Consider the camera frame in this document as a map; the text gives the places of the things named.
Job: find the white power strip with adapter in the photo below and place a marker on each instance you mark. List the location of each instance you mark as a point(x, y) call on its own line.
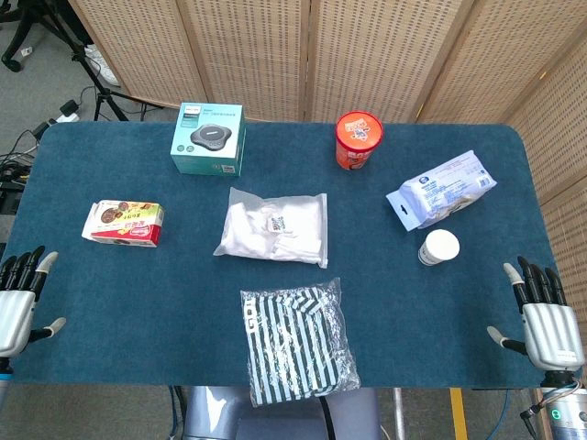
point(69, 110)

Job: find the small white paper cup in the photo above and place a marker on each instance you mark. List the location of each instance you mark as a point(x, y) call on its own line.
point(440, 245)

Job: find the white garment in frosted bag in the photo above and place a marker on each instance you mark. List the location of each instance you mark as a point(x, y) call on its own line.
point(270, 229)

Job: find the grey robot torso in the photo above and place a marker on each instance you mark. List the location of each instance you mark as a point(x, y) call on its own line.
point(215, 412)

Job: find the metal table leg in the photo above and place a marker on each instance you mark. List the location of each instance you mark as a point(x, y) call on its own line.
point(400, 412)

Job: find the woven rattan folding screen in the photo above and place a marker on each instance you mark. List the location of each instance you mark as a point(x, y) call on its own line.
point(367, 55)

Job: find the teal speakerphone box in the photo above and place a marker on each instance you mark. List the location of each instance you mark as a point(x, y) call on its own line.
point(206, 137)

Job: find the blue felt table cover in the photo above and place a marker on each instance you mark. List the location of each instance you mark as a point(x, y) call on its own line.
point(137, 298)

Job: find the white wet wipes pack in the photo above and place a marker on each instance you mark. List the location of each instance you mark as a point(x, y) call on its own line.
point(440, 190)

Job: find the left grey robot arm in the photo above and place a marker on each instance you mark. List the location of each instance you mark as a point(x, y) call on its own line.
point(3, 385)

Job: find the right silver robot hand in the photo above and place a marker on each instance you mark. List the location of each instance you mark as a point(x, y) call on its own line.
point(552, 334)

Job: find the black office chair base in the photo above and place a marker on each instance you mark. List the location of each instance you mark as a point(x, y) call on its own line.
point(11, 62)

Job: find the striped shirt in clear bag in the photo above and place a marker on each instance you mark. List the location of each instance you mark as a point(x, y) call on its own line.
point(293, 344)

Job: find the white shoe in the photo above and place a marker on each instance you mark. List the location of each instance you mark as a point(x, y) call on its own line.
point(103, 64)

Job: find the orange instant noodle tub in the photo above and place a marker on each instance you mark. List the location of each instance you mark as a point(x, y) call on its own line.
point(358, 133)

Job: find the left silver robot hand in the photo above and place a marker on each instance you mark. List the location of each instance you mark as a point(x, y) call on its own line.
point(16, 316)

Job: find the red green snack box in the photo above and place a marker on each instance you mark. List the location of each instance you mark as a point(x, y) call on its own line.
point(124, 224)

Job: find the black tripod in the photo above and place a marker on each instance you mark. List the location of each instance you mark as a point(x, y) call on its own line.
point(104, 98)

